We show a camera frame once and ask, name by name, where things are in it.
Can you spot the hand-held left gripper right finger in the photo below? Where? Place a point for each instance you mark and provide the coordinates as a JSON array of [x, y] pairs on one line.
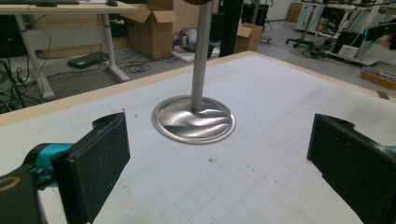
[[358, 168]]

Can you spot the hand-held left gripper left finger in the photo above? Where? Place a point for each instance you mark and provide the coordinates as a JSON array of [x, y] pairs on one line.
[[90, 168]]

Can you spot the silver metal stand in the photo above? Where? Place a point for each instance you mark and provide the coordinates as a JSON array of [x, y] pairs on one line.
[[199, 62]]

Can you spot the wooden tray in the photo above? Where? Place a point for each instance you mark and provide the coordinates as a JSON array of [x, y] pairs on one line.
[[378, 79]]

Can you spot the office chair base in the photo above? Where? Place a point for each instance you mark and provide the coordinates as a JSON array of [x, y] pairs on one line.
[[300, 43]]

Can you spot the white grid mat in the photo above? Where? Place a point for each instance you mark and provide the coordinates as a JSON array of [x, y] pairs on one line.
[[264, 171]]

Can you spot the flat black device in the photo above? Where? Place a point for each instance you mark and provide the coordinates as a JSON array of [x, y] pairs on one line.
[[87, 59]]

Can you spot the small cardboard box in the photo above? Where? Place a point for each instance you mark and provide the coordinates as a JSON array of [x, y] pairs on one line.
[[247, 37]]

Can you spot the large open cardboard box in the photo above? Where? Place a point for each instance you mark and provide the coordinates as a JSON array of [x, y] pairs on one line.
[[151, 37]]

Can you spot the white board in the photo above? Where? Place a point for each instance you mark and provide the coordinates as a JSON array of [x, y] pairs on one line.
[[186, 57]]

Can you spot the white desk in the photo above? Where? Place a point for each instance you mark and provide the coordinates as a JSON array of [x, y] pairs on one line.
[[62, 9]]

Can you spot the grey bag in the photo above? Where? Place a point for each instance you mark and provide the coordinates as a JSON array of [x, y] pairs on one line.
[[190, 39]]

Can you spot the black frame stand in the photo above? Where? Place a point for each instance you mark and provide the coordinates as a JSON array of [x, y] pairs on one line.
[[230, 28]]

